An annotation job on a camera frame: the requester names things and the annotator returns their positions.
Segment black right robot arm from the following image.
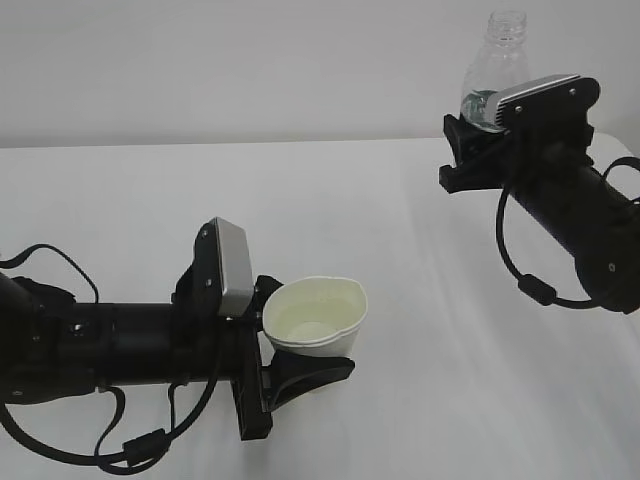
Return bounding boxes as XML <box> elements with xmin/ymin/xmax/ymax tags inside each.
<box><xmin>439</xmin><ymin>114</ymin><xmax>639</xmax><ymax>314</ymax></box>

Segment black camera cable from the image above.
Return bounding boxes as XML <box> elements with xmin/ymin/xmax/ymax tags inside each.
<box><xmin>0</xmin><ymin>243</ymin><xmax>221</xmax><ymax>461</ymax></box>
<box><xmin>494</xmin><ymin>156</ymin><xmax>640</xmax><ymax>307</ymax></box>

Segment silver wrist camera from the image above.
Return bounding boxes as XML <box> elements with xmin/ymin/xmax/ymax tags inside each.
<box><xmin>192</xmin><ymin>217</ymin><xmax>254</xmax><ymax>318</ymax></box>
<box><xmin>483</xmin><ymin>74</ymin><xmax>601</xmax><ymax>130</ymax></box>

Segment black left camera cable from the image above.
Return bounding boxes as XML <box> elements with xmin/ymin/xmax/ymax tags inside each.
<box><xmin>0</xmin><ymin>243</ymin><xmax>221</xmax><ymax>461</ymax></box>

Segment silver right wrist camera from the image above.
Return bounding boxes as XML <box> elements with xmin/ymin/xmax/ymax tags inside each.
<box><xmin>483</xmin><ymin>74</ymin><xmax>601</xmax><ymax>130</ymax></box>

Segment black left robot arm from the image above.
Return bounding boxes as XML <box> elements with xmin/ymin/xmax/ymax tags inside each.
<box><xmin>1</xmin><ymin>275</ymin><xmax>355</xmax><ymax>440</ymax></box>

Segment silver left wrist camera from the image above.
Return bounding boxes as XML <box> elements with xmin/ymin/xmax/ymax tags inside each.
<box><xmin>192</xmin><ymin>217</ymin><xmax>254</xmax><ymax>318</ymax></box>

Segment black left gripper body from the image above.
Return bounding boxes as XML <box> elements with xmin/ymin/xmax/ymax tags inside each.
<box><xmin>169</xmin><ymin>267</ymin><xmax>276</xmax><ymax>428</ymax></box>

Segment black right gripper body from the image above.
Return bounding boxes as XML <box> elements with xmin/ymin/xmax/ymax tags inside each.
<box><xmin>438</xmin><ymin>109</ymin><xmax>596</xmax><ymax>201</ymax></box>

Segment black right camera cable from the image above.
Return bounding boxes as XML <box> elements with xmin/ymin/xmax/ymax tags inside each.
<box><xmin>494</xmin><ymin>156</ymin><xmax>640</xmax><ymax>307</ymax></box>

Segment clear green-label water bottle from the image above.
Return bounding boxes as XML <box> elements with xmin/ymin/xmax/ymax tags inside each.
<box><xmin>460</xmin><ymin>9</ymin><xmax>530</xmax><ymax>133</ymax></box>

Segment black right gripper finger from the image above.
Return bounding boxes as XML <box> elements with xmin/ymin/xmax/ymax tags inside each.
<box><xmin>443</xmin><ymin>114</ymin><xmax>505</xmax><ymax>170</ymax></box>

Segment white paper cup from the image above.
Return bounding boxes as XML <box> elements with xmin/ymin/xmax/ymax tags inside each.
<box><xmin>262</xmin><ymin>276</ymin><xmax>369</xmax><ymax>359</ymax></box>

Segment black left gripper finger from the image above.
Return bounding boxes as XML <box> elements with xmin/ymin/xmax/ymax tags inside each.
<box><xmin>250</xmin><ymin>275</ymin><xmax>284</xmax><ymax>330</ymax></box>
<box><xmin>269</xmin><ymin>350</ymin><xmax>355</xmax><ymax>412</ymax></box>

